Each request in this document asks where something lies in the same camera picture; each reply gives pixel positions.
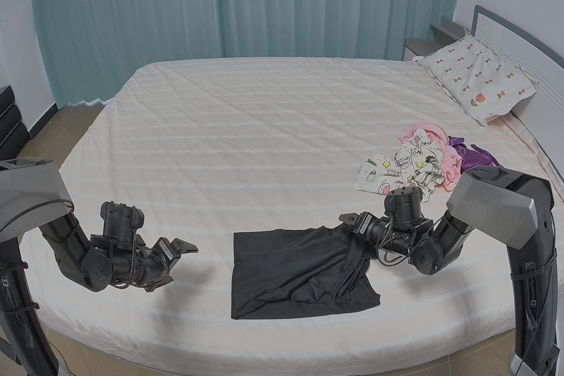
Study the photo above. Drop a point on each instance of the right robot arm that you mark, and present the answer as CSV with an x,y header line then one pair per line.
x,y
498,207

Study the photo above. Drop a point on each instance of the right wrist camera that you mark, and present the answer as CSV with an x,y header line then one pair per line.
x,y
403,204

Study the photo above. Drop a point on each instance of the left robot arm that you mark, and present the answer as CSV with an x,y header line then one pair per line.
x,y
31,198

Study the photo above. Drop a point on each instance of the dark chest of drawers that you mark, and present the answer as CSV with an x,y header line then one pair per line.
x,y
9,123

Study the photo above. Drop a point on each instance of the pile of clothes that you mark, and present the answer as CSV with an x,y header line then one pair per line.
x,y
418,165

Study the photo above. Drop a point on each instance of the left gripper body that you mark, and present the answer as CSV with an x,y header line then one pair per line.
x,y
156,266

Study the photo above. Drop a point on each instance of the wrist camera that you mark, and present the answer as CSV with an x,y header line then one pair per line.
x,y
121,222
403,204

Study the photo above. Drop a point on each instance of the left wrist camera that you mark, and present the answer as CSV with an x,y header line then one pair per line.
x,y
121,222

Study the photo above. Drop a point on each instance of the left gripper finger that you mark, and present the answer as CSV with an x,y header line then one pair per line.
x,y
185,247

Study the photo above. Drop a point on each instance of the grey bedside table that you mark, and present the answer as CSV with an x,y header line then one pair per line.
x,y
423,47

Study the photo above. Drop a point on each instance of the black garment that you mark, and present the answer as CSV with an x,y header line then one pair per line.
x,y
282,273

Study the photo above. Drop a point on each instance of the purple garment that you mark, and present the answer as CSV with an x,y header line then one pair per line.
x,y
473,156

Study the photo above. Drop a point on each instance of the white printed pillow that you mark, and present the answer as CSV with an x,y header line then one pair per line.
x,y
478,74

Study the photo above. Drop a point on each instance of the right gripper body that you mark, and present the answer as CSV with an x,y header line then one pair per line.
x,y
374,231

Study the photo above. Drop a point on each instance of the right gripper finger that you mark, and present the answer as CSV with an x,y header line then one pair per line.
x,y
348,219

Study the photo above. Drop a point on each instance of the bed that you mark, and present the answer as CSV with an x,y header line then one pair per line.
x,y
246,136

